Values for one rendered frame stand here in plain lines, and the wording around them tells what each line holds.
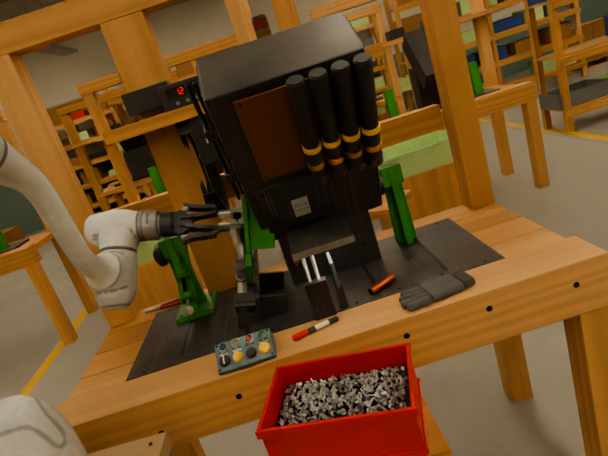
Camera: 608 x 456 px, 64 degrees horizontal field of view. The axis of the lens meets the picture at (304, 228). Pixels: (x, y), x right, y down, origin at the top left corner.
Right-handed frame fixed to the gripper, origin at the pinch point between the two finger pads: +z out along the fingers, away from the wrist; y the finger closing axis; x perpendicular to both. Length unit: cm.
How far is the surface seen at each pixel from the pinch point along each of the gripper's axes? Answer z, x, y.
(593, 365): 95, 3, -50
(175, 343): -19.3, 20.4, -29.7
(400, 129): 61, 11, 39
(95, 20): -38, -23, 61
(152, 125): -22.1, -9.0, 30.0
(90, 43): -338, 605, 797
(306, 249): 20.0, -18.6, -20.3
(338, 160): 28.8, -32.6, -4.4
